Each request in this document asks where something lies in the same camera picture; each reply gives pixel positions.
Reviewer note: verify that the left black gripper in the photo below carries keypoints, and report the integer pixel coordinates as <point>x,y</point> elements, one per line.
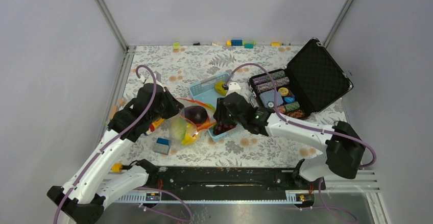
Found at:
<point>175,105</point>

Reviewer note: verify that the light blue plastic basket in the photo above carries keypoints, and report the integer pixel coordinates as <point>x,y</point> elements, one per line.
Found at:
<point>204,92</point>

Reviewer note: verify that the blue yellow toy bricks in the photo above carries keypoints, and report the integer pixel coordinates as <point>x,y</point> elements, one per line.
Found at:
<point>238,42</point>

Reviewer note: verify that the clear zip top bag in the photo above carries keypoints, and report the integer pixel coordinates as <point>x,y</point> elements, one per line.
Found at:
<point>191,126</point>

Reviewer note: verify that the black poker chip case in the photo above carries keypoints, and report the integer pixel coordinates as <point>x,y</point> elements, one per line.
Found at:
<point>310,82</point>

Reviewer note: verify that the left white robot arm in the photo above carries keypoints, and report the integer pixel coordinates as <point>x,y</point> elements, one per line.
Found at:
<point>83,198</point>

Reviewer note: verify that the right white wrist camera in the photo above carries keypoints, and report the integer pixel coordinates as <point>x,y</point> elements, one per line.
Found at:
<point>231,87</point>

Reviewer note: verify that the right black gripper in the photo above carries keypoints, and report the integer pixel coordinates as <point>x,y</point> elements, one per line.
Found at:
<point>219,115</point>

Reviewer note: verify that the dark purple eggplant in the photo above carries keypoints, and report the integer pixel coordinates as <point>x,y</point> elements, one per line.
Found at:
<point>196,114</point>

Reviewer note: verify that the blue grey block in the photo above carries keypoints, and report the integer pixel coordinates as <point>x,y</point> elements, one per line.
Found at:
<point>162,146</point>

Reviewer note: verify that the green white cabbage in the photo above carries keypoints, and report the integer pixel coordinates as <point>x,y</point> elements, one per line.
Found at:
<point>178,128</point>

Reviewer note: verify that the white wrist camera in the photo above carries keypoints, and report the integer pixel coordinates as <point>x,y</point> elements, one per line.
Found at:
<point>231,87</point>
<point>155,76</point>

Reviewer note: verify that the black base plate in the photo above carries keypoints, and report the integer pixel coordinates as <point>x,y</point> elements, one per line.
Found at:
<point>229,184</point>

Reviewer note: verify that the yellow mango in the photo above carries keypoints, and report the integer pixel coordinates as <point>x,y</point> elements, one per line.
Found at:
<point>221,88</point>

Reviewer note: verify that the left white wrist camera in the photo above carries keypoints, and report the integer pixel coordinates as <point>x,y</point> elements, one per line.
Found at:
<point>155,76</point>

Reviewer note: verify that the floral table mat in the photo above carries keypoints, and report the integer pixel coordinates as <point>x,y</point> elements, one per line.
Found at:
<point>190,64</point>

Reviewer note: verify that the wooden block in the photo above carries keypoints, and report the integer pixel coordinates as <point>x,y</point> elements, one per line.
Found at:
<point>113,110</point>

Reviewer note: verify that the yellow banana bunch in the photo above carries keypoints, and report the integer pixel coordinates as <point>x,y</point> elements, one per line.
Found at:
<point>190,137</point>

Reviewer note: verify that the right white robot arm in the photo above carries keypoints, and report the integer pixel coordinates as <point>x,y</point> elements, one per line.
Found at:
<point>341,149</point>

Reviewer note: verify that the dark purple grapes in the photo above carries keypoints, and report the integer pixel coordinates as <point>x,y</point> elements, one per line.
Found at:
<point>220,128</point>

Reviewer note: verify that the yellow orange toy truck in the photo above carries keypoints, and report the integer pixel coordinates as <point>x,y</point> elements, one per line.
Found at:
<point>154,126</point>

